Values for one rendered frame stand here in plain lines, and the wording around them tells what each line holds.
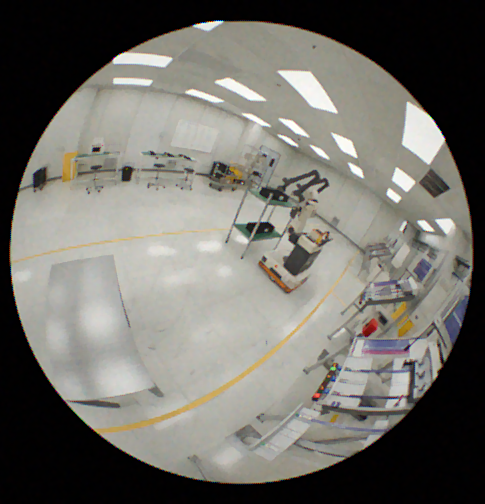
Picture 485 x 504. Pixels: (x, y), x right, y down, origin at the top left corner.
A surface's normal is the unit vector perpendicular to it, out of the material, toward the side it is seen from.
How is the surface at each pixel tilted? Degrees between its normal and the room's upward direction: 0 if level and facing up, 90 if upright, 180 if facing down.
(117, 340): 0
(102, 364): 0
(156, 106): 90
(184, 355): 0
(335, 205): 90
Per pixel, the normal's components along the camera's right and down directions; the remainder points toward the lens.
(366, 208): -0.70, 0.14
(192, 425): 0.36, -0.77
